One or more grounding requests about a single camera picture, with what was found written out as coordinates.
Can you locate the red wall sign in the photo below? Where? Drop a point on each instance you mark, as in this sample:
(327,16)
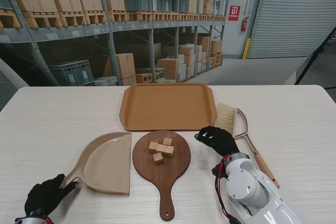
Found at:
(234,12)

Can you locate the small wooden cube block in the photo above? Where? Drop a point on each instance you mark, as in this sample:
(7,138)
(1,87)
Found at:
(153,147)
(168,151)
(167,140)
(160,148)
(158,158)

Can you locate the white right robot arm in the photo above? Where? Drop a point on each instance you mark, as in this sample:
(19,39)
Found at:
(246,182)

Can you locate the grey roller shutter door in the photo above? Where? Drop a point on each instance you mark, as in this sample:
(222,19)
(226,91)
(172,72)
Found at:
(294,11)

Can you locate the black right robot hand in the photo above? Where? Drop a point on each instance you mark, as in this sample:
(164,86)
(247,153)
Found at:
(220,140)

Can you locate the grey metal shelving rack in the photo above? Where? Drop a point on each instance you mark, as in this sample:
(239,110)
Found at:
(151,45)

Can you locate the red fire extinguisher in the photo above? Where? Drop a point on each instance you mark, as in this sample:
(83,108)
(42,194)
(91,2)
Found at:
(244,24)

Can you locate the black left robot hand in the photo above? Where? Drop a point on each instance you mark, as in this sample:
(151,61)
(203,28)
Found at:
(44,195)

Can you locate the orange-brown serving tray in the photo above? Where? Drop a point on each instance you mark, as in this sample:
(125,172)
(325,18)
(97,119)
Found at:
(168,103)

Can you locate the beige plastic dustpan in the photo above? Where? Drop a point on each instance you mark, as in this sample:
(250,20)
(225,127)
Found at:
(110,161)

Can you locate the orange wooden pallet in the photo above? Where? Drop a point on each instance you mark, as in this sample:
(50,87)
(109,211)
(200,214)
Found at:
(140,12)
(39,14)

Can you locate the black tripod stand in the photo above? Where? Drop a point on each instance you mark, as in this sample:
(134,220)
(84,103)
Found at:
(314,54)

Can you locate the yellow bollard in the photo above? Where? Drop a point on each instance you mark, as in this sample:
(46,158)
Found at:
(246,48)

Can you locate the grey plastic crate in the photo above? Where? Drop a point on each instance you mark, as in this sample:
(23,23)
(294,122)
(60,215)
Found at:
(71,73)
(181,3)
(165,3)
(136,1)

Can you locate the dark round wooden cutting board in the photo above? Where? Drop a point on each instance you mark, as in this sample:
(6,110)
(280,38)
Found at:
(162,179)

